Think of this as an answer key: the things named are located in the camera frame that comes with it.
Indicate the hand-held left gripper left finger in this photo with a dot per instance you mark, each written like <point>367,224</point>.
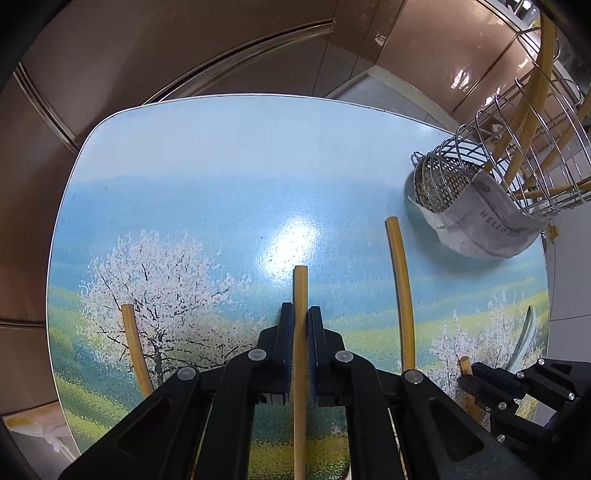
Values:
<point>286,355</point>

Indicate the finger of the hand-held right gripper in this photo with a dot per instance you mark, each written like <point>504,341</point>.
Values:
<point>501,387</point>
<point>554,381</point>

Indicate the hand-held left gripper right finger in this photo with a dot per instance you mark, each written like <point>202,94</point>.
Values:
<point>315,355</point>

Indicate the wooden chopstick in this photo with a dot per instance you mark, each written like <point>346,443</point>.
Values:
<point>524,143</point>
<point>547,46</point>
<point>399,277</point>
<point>300,295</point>
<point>465,367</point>
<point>134,341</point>
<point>558,147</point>
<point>568,187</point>

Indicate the metal spoon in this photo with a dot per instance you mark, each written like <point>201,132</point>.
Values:
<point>526,337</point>

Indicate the grey cloth pouch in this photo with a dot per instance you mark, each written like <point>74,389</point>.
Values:
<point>489,226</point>

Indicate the white plastic bag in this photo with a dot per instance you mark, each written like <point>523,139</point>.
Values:
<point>37,431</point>

